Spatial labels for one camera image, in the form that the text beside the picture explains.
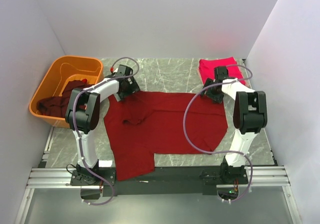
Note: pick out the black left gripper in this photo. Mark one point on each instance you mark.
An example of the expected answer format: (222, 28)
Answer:
(133, 88)

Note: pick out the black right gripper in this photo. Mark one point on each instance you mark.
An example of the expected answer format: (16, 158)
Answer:
(217, 99)

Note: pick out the dark red t-shirt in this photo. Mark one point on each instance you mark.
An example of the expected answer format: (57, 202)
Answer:
(149, 123)

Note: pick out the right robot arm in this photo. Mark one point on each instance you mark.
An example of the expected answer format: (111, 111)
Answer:
(249, 117)

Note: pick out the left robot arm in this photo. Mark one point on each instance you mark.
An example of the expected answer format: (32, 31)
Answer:
(83, 114)

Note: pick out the folded hot pink t-shirt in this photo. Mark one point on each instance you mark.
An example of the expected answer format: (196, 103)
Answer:
(212, 69)

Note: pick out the orange plastic bin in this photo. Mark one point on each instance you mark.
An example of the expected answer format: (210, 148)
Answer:
(62, 71)

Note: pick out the maroon t-shirt in bin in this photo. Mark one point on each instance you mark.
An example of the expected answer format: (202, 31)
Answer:
(56, 106)

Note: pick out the black base crossbar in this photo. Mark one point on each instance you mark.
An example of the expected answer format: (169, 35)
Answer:
(163, 180)

